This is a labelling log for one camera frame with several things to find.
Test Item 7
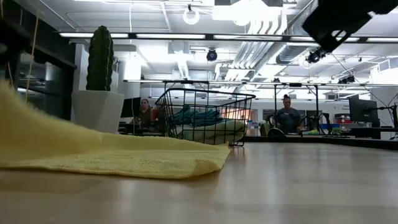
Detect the green microfiber towel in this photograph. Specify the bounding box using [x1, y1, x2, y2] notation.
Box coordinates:
[178, 119, 248, 146]

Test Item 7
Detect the yellow microfiber towel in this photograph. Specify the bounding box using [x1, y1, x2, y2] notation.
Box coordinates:
[0, 79, 233, 180]

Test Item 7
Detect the black ceiling spotlight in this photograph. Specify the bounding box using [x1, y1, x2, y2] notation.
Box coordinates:
[306, 49, 327, 65]

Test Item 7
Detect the black computer monitor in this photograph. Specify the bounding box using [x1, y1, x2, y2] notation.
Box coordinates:
[348, 95, 381, 128]
[121, 96, 141, 118]

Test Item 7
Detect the person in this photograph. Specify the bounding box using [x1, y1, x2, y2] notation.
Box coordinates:
[275, 94, 302, 134]
[136, 98, 156, 128]

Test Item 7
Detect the green cactus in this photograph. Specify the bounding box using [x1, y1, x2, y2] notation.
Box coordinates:
[86, 25, 114, 91]

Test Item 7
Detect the white plant pot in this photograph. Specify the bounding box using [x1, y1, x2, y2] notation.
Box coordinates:
[70, 90, 126, 134]

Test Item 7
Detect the black wire basket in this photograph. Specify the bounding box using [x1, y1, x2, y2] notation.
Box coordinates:
[154, 88, 256, 147]

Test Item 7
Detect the yellow extension cable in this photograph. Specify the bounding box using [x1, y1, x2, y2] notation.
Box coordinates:
[24, 12, 40, 103]

